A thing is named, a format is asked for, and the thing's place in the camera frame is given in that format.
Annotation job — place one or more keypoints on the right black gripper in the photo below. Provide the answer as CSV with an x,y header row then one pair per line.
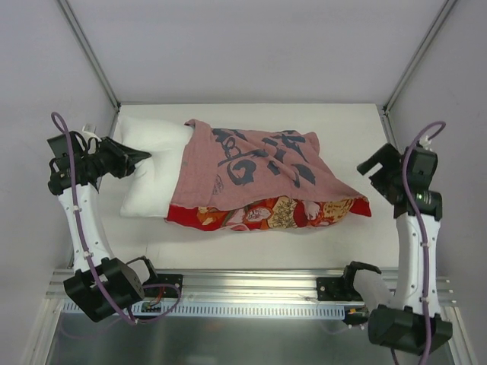
x,y
383,172

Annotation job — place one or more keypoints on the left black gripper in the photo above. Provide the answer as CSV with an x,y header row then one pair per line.
x,y
112,155

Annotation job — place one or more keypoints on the white pillow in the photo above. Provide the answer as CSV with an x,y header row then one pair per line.
x,y
155,178

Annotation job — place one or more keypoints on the pink red patterned pillowcase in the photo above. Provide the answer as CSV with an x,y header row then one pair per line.
x,y
246,180

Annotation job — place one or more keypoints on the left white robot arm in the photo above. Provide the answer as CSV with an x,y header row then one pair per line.
x,y
102,284

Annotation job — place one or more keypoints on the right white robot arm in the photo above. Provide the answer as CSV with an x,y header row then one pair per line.
x,y
407,319

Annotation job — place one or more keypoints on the left aluminium frame post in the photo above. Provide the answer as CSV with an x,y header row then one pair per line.
x,y
85,45

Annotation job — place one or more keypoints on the aluminium frame post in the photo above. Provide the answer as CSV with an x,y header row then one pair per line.
x,y
421,50
85,45

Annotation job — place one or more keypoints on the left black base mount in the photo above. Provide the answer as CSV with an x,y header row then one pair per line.
x,y
164,284

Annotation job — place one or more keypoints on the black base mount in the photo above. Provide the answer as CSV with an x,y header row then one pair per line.
x,y
164,284
335,289

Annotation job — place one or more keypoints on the right aluminium frame post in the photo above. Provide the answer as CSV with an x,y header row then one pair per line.
x,y
421,50

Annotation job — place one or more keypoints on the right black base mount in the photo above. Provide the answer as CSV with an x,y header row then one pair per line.
x,y
335,289

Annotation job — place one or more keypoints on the aluminium mounting rail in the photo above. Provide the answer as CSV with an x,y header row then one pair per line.
x,y
257,286

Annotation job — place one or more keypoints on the white slotted cable duct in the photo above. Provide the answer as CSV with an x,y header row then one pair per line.
x,y
242,310

